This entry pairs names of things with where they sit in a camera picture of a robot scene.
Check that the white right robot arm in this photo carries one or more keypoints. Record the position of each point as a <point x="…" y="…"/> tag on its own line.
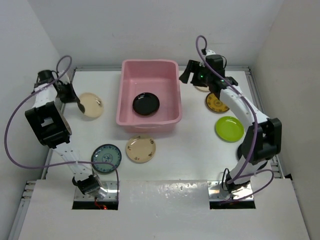
<point x="263" y="135"/>

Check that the cream floral plate front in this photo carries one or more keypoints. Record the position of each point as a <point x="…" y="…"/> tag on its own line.
<point x="140" y="148"/>

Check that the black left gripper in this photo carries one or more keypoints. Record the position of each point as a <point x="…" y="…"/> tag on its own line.
<point x="72" y="97"/>

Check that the yellow patterned plate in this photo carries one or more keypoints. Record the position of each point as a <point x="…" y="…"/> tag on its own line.
<point x="215" y="105"/>

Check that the green plate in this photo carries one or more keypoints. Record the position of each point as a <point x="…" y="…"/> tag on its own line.
<point x="229" y="129"/>

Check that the pink plastic bin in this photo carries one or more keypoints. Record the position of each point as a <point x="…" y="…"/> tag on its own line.
<point x="159" y="77"/>

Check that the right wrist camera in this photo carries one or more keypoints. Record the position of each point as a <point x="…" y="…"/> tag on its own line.
<point x="208" y="53"/>

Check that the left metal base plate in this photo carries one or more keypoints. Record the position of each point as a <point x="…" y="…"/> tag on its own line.
<point x="107" y="193"/>

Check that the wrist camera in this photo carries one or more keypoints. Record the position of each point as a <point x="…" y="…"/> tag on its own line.
<point x="65" y="79"/>
<point x="208" y="53"/>

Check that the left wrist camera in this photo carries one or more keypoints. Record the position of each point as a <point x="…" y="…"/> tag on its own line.
<point x="65" y="79"/>

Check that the metal base plate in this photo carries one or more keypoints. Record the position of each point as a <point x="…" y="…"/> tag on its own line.
<point x="107" y="193"/>
<point x="217" y="194"/>

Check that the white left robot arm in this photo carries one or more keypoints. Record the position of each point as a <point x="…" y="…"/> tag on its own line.
<point x="52" y="130"/>

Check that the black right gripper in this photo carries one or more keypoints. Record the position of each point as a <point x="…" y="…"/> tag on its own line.
<point x="193" y="67"/>

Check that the black plate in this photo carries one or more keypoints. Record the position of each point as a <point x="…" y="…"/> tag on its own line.
<point x="146" y="104"/>

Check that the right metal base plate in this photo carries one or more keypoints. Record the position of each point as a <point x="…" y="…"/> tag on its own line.
<point x="217" y="194"/>

